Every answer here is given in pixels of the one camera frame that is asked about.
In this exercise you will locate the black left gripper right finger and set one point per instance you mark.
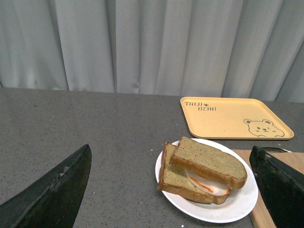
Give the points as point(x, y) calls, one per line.
point(281, 188)

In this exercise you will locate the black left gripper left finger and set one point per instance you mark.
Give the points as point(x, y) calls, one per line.
point(52, 201)

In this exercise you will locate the white plate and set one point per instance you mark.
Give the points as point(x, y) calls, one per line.
point(238, 204)

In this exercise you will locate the bread slice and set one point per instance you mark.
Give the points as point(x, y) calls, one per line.
point(173, 179)
point(209, 162)

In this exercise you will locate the white orange sandwich filling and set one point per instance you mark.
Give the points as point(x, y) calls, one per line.
point(209, 186)

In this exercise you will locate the yellow bear tray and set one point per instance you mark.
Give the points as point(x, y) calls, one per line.
point(233, 118)

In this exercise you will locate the grey curtain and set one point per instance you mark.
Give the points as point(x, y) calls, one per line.
point(215, 48)

